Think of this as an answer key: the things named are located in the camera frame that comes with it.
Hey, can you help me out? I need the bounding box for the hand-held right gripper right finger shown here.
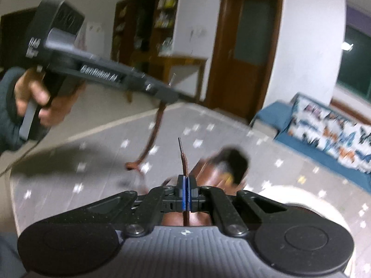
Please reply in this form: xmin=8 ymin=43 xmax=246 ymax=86
xmin=188 ymin=176 xmax=290 ymax=236

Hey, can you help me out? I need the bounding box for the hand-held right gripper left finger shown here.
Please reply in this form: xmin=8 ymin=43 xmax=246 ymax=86
xmin=67 ymin=175 xmax=188 ymax=236

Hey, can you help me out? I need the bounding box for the green-framed window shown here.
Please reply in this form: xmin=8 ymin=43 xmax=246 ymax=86
xmin=336 ymin=23 xmax=371 ymax=102

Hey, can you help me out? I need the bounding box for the brown leather shoe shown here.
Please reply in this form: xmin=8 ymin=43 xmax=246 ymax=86
xmin=161 ymin=148 xmax=251 ymax=227

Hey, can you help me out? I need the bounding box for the wooden door with glass pane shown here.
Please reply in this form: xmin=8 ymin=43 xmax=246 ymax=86
xmin=204 ymin=0 xmax=285 ymax=119

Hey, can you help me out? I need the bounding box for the person's dark clothing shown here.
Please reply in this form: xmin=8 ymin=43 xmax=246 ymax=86
xmin=0 ymin=232 xmax=26 ymax=278

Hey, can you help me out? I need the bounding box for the wooden side table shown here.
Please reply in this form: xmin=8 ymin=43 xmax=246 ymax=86
xmin=125 ymin=55 xmax=208 ymax=103

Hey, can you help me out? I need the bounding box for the person's left hand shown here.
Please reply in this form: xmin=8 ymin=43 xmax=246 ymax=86
xmin=14 ymin=70 xmax=87 ymax=128

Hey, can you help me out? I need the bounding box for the dark wooden door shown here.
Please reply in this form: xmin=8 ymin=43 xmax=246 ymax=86
xmin=0 ymin=7 xmax=38 ymax=73

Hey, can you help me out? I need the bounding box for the dark wooden shelf cabinet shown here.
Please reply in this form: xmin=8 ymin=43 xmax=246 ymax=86
xmin=111 ymin=0 xmax=182 ymax=64

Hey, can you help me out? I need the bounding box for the grey star-print table cover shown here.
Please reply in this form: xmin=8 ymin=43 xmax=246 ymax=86
xmin=10 ymin=103 xmax=371 ymax=278

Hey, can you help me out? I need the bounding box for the brown shoelace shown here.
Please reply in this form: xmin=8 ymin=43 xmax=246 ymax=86
xmin=124 ymin=74 xmax=193 ymax=227

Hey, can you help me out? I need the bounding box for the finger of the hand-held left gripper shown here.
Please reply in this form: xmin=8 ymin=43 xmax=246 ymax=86
xmin=143 ymin=77 xmax=201 ymax=105

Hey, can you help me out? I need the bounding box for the blue sofa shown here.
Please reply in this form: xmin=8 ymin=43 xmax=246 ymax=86
xmin=251 ymin=93 xmax=371 ymax=192

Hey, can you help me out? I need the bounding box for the white refrigerator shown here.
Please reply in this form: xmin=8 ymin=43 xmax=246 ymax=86
xmin=83 ymin=20 xmax=115 ymax=61

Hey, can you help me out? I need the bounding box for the butterfly print pillow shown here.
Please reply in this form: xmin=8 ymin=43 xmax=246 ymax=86
xmin=290 ymin=97 xmax=371 ymax=174

